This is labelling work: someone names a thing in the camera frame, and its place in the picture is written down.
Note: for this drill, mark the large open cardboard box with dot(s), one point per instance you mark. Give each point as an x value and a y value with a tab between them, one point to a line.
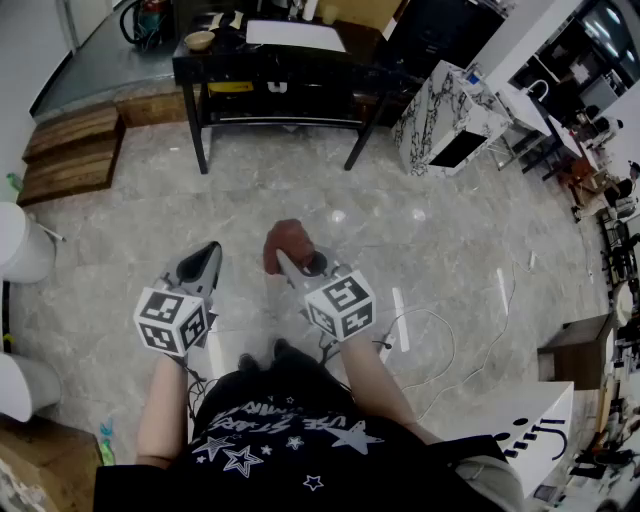
370	12

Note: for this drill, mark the black marble vanity table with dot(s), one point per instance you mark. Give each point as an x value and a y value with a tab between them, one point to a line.
280	70

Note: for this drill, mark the dark brown cabinet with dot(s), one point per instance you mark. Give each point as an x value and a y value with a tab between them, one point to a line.
575	355

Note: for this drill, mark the person's right forearm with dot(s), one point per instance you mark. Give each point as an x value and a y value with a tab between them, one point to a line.
380	390

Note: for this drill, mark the person's left black shoe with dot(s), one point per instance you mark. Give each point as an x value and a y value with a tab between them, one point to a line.
249	361

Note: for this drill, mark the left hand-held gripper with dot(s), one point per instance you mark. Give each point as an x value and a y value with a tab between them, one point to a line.
165	320

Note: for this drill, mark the white table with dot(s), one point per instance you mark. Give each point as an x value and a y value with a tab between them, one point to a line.
540	112

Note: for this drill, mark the red-brown cloth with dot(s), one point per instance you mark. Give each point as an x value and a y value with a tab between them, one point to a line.
290	240

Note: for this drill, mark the person's right black shoe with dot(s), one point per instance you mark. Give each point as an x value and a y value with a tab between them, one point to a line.
286	350

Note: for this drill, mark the person's left forearm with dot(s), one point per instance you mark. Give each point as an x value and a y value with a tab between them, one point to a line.
162	410

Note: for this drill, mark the white marble pattern cabinet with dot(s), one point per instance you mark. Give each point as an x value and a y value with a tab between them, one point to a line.
450	115

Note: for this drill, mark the yellow flat box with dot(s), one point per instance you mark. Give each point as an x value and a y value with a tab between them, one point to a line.
230	88

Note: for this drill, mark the green plastic item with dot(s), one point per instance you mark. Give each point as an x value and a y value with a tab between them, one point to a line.
106	445

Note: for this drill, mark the green plastic bottle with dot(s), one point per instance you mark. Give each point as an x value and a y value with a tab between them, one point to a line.
15	182

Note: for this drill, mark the white sink basin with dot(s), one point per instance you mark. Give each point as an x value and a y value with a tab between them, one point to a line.
295	35

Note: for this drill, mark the white curved faucet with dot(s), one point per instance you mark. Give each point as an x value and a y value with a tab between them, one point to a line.
539	87

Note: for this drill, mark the pale green cup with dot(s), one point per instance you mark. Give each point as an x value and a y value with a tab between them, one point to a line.
330	15

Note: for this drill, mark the brown cardboard carton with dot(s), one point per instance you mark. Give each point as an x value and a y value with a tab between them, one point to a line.
45	465

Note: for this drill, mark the black star print t-shirt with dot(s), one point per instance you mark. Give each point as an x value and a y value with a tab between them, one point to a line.
300	470

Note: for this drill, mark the white cabinet with black marks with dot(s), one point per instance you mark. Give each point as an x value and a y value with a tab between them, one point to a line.
520	430

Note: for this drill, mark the white toilet brush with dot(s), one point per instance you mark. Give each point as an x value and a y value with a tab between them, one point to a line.
50	232

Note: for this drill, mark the wooden steps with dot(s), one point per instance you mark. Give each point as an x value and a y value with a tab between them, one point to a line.
70	155

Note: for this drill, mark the white ceramic fixture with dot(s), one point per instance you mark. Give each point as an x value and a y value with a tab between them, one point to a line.
22	245
25	390

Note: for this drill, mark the beige bowl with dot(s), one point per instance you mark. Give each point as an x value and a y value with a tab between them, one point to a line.
199	41

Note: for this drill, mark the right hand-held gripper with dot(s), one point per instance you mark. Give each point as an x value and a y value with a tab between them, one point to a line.
345	305

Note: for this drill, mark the person's black shoe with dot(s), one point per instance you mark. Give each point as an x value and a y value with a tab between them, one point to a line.
286	350
249	361

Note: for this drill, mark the teal and red vacuum cleaner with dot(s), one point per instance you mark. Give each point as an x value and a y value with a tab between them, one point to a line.
147	22

